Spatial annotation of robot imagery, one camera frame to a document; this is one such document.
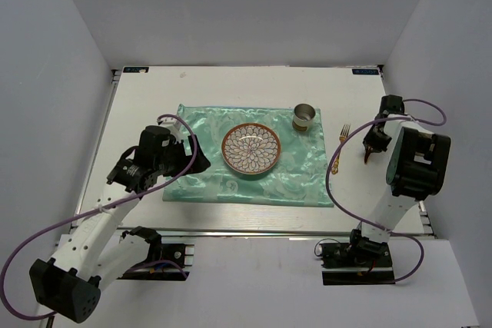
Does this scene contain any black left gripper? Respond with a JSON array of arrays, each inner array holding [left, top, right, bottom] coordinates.
[[155, 134, 211, 177]]

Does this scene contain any gold knife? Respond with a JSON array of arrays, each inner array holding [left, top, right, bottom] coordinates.
[[364, 146, 373, 164]]

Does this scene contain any gold fork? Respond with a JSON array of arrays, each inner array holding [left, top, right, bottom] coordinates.
[[329, 124, 351, 176]]

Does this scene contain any floral patterned ceramic plate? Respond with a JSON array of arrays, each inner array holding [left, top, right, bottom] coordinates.
[[221, 123, 281, 175]]

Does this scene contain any metal cup with paper sleeve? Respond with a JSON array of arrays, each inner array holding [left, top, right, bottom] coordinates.
[[292, 104, 316, 132]]

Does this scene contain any green satin placemat cloth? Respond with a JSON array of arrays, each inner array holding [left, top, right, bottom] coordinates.
[[162, 104, 333, 207]]

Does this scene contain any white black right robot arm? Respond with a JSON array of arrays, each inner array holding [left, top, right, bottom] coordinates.
[[347, 120, 451, 266]]

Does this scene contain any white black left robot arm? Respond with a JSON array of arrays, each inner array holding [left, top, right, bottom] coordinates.
[[29, 125, 211, 323]]

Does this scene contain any right blue table sticker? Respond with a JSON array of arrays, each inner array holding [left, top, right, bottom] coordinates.
[[352, 68, 380, 75]]

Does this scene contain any blue table sticker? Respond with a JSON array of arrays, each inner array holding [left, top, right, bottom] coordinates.
[[122, 66, 149, 74], [352, 68, 380, 75]]

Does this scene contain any left blue table sticker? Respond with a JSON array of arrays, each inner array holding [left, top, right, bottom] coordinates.
[[122, 66, 149, 74]]

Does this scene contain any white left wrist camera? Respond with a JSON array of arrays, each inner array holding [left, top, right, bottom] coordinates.
[[158, 117, 185, 142]]

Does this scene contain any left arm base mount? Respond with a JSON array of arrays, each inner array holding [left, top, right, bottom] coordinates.
[[120, 227, 194, 281]]

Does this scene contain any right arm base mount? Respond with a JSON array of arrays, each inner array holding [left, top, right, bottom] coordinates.
[[314, 238, 395, 286]]

